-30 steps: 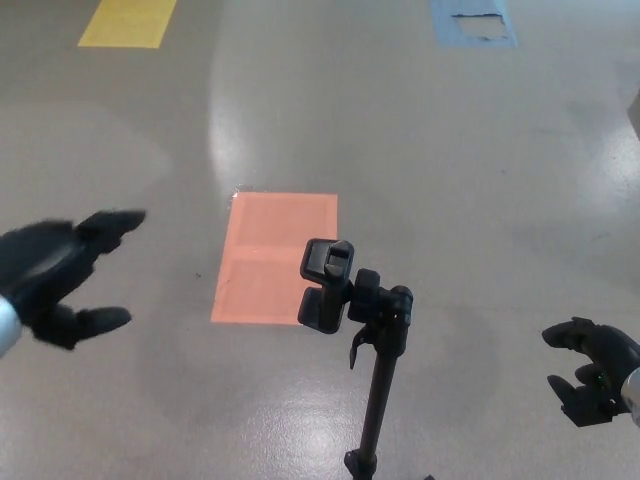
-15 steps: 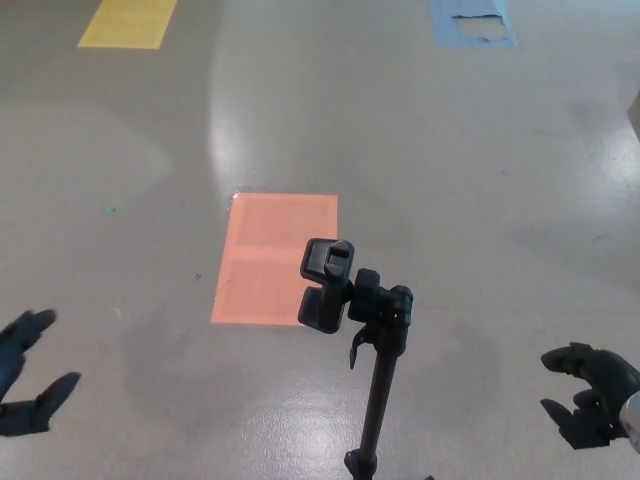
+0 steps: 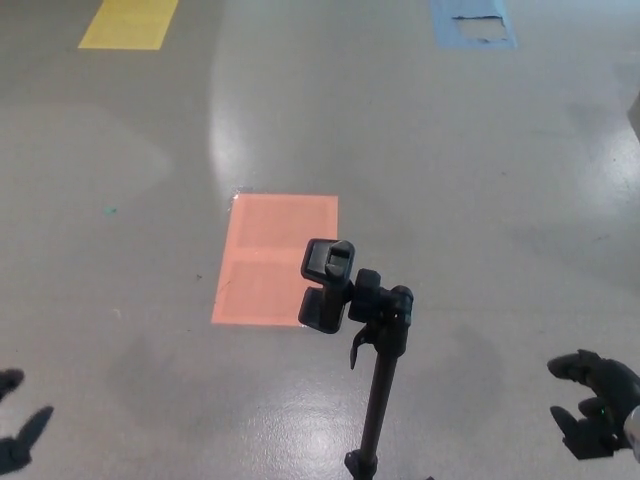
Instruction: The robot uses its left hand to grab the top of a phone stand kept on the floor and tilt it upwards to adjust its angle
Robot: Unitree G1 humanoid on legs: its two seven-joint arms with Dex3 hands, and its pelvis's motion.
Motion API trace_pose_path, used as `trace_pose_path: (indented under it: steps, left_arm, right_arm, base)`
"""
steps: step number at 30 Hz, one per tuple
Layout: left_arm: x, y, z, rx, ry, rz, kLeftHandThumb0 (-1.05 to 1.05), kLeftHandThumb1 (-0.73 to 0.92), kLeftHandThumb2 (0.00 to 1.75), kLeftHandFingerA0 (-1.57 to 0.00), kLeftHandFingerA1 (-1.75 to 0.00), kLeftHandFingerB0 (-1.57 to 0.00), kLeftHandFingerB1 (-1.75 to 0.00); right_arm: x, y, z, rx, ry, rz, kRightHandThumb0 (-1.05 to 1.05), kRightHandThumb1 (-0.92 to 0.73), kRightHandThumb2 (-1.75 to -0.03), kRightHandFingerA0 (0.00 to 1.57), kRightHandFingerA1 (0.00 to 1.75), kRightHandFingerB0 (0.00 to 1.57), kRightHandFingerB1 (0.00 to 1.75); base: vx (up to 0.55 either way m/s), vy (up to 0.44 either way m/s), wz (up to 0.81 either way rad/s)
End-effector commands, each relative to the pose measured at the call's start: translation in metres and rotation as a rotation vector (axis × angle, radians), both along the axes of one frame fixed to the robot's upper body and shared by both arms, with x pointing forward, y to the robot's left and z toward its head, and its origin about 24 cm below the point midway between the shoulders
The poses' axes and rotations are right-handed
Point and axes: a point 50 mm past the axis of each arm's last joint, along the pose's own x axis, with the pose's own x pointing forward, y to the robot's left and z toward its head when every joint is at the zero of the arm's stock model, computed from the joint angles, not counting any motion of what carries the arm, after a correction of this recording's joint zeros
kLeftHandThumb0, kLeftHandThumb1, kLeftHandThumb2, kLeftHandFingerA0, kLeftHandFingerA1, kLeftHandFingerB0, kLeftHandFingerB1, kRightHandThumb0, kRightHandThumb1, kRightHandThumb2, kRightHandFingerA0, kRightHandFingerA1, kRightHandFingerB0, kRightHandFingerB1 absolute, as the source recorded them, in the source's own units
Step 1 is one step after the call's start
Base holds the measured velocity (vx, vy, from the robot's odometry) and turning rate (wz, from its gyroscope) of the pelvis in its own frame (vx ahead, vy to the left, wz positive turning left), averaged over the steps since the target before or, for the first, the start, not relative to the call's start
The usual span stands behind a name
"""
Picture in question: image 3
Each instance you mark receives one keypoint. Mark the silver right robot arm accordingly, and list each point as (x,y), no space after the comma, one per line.
(635,427)

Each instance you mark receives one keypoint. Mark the orange floor tape rectangle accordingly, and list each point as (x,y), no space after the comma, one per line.
(270,250)

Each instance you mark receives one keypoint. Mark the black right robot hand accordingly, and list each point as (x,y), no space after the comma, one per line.
(615,385)

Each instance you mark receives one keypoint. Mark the black phone stand tripod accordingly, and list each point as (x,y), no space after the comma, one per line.
(382,380)

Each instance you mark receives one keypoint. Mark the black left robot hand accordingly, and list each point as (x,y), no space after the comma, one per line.
(15,450)

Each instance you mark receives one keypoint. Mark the yellow floor tape rectangle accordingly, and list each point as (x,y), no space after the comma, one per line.
(127,25)

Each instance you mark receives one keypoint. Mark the blue torn floor tape rectangle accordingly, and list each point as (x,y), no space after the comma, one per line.
(445,30)

